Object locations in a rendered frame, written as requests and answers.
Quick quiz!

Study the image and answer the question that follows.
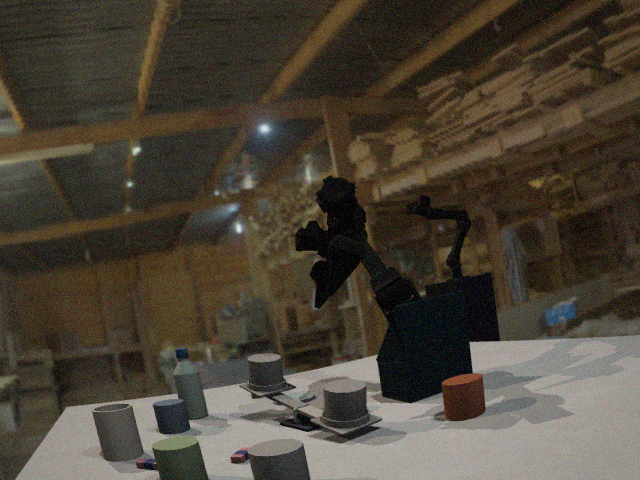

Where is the olive green cylinder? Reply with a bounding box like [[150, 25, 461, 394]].
[[152, 436, 208, 480]]

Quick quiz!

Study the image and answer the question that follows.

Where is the pink eraser with blue sleeve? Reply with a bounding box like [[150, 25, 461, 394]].
[[230, 447, 249, 464], [136, 458, 158, 471]]

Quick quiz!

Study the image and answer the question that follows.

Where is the brown cylinder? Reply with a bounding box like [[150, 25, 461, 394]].
[[441, 373, 486, 421]]

